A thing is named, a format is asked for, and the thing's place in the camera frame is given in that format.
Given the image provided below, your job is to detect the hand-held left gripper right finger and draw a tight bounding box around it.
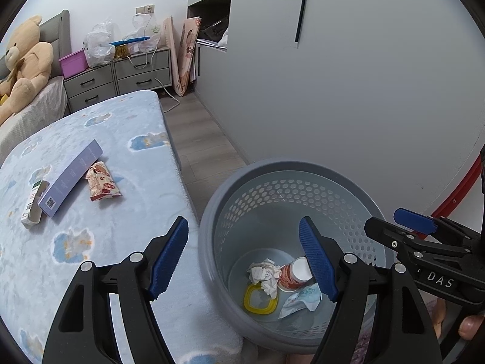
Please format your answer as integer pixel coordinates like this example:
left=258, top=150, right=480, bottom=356
left=299, top=216, right=444, bottom=364

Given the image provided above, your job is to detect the grey plastic waste basket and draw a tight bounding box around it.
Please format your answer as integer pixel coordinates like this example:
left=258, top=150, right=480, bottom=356
left=198, top=157, right=398, bottom=349

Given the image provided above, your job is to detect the grey two-drawer nightstand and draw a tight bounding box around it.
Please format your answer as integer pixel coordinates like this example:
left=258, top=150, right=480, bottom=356
left=63, top=62, right=116, bottom=113
left=114, top=46, right=172, bottom=95

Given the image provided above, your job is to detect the pink illustrated board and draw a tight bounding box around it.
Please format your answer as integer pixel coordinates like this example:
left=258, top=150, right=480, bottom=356
left=176, top=15, right=201, bottom=97

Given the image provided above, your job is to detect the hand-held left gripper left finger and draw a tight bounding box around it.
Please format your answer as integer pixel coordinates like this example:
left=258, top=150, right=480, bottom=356
left=42, top=216, right=189, bottom=364

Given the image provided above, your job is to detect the person's right hand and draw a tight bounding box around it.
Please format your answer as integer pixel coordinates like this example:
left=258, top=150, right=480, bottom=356
left=458, top=314, right=485, bottom=341

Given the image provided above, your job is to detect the red paper cup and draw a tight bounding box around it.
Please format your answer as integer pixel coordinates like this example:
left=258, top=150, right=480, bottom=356
left=278, top=257, right=314, bottom=292

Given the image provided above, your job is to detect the crumpled clear plastic bag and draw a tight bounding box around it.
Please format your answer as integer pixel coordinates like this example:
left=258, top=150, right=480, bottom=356
left=83, top=19, right=116, bottom=68

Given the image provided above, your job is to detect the grey bed headboard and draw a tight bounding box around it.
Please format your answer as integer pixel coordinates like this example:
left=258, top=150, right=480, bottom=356
left=38, top=9, right=72, bottom=78

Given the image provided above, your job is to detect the small white torn carton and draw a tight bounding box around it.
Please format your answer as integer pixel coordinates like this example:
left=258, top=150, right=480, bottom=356
left=21, top=180, right=51, bottom=229

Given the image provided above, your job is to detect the bed with grey sheet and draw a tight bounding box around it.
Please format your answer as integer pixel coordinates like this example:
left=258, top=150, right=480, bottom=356
left=0, top=76, right=69, bottom=148

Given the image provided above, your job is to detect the red patterned snack wrapper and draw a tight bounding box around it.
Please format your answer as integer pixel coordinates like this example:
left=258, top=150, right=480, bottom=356
left=85, top=161, right=124, bottom=202

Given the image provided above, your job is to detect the white power cable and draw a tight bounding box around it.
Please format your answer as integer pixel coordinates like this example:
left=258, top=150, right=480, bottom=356
left=127, top=11, right=180, bottom=113

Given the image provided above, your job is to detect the long purple box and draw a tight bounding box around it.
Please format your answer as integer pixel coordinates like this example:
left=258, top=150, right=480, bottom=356
left=38, top=139, right=104, bottom=218

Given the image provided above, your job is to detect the red hoop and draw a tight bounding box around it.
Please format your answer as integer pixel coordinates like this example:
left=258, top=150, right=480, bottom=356
left=432, top=157, right=485, bottom=222

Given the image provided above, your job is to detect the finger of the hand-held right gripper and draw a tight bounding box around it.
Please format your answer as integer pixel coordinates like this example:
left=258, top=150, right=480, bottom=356
left=364, top=208, right=485, bottom=271

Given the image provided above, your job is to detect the pink storage box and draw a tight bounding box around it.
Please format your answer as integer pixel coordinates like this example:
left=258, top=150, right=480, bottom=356
left=59, top=49, right=89, bottom=79

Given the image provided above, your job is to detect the white wardrobe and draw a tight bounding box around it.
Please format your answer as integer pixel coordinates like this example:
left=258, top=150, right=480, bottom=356
left=187, top=0, right=485, bottom=236

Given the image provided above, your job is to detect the yellow plastic lid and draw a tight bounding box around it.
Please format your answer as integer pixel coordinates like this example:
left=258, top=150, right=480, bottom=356
left=243, top=284, right=280, bottom=315

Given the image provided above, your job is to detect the plain pink board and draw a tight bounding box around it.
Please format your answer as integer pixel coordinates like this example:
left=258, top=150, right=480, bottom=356
left=163, top=16, right=180, bottom=95

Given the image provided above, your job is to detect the white paper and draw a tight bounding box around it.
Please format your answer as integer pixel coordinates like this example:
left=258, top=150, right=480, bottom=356
left=246, top=258, right=282, bottom=299

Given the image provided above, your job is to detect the blue long-handled tool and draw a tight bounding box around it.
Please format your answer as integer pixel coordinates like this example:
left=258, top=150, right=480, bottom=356
left=109, top=36, right=151, bottom=46

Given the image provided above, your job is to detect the large beige teddy bear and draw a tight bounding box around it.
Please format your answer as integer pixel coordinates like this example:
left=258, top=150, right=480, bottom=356
left=0, top=15, right=54, bottom=126

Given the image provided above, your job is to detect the light blue torn packet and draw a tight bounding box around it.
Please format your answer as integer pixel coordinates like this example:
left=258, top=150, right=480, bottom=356
left=278, top=282, right=323, bottom=319

